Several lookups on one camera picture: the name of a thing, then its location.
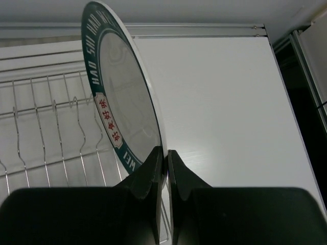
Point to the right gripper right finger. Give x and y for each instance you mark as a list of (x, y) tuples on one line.
[(201, 214)]

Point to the metal wire dish rack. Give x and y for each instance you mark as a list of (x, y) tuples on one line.
[(51, 132)]

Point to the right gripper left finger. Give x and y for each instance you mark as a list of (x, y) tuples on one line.
[(127, 213)]

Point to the dark teal rimmed plate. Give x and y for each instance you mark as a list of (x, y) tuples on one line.
[(120, 86)]

